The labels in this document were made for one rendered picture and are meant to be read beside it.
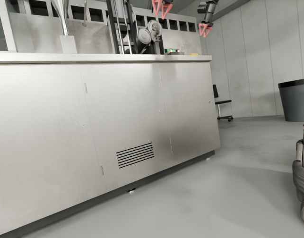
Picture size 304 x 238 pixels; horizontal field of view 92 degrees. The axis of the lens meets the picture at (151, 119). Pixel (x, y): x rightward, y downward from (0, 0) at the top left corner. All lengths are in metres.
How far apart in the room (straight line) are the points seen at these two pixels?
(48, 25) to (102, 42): 0.44
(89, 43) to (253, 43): 3.18
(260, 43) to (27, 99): 3.75
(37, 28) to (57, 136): 1.04
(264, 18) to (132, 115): 3.46
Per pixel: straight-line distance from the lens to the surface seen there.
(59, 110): 0.90
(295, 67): 3.73
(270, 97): 3.76
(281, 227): 0.88
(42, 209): 1.01
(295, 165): 0.81
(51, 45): 1.63
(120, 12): 1.35
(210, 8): 1.38
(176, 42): 2.08
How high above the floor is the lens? 0.55
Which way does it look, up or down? 4 degrees down
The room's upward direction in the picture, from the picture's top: 10 degrees counter-clockwise
